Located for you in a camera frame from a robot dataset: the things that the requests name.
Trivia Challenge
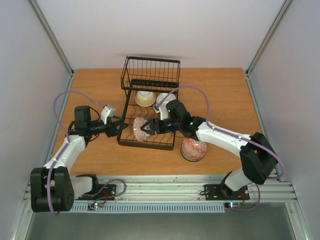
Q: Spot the blue yellow patterned bowl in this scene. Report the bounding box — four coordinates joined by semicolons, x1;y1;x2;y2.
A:
135;91;156;107

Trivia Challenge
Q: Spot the white bowl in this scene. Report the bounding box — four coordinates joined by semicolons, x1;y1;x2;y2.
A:
156;93;176;105

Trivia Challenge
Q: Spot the red geometric patterned bowl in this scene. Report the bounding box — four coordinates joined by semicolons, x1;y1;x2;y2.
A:
180;137;207;159

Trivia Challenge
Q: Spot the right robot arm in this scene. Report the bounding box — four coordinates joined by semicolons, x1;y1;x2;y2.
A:
133;99;279;200

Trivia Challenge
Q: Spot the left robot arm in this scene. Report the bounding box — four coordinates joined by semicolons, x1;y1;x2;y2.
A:
30;105;128;214

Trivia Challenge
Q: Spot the left small circuit board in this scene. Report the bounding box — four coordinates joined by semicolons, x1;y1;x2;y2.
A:
87;202;104;211

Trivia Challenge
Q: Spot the small circuit board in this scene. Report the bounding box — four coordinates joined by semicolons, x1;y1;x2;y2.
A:
224;201;242;209
87;202;104;211

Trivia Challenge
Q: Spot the right small circuit board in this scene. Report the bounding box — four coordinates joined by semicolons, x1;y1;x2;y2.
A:
224;201;242;209

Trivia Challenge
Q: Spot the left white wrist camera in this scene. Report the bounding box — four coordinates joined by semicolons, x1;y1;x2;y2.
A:
100;104;116;125

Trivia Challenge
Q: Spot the black wire dish rack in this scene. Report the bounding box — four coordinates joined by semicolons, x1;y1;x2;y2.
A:
117;56;181;151

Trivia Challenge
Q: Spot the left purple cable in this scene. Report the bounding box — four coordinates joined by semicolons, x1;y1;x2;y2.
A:
46;90;127;216

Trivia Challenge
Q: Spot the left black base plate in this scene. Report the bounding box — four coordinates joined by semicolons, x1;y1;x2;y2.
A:
76;184;117;201

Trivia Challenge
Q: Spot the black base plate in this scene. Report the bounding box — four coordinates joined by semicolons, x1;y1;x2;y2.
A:
76;184;117;201
199;184;250;201

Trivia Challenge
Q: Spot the left aluminium corner post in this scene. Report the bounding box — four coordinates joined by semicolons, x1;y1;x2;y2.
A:
28;0;75;77

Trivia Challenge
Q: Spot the aluminium corner post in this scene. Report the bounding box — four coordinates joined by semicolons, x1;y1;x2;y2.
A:
244;0;294;77
28;0;75;77

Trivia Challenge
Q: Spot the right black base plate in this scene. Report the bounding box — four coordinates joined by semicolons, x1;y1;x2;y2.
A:
199;184;250;201

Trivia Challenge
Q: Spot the light blue slotted cable duct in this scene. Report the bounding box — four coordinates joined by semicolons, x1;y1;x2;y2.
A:
70;203;225;214

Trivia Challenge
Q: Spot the right aluminium corner post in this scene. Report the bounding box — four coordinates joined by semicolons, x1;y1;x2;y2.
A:
244;0;294;77

